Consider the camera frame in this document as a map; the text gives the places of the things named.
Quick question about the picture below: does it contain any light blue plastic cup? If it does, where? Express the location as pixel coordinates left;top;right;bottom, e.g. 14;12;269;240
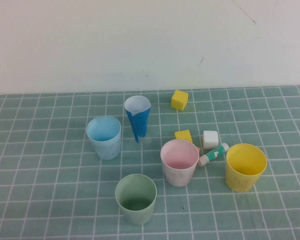
86;115;122;161

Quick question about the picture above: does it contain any pink plastic cup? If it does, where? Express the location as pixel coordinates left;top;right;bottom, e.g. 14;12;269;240
160;139;200;188

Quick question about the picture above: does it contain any yellow plastic cup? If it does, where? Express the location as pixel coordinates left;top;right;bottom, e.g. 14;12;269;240
225;143;268;193

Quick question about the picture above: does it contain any blue paper cone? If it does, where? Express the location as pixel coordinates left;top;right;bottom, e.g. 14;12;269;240
124;95;152;144

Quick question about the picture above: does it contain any yellow foam cube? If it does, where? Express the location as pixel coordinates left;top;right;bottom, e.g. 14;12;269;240
174;129;193;143
171;89;190;111

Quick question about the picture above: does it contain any white foam cube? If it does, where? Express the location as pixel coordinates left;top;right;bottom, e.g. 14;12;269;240
202;130;220;150

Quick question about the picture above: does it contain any green and white glue stick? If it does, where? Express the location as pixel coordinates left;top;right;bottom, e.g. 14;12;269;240
198;142;230;167

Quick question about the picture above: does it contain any green plastic cup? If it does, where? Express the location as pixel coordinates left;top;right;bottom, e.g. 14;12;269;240
114;173;158;225

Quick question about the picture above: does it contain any green checked tablecloth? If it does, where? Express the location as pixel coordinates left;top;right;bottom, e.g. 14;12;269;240
0;84;300;240

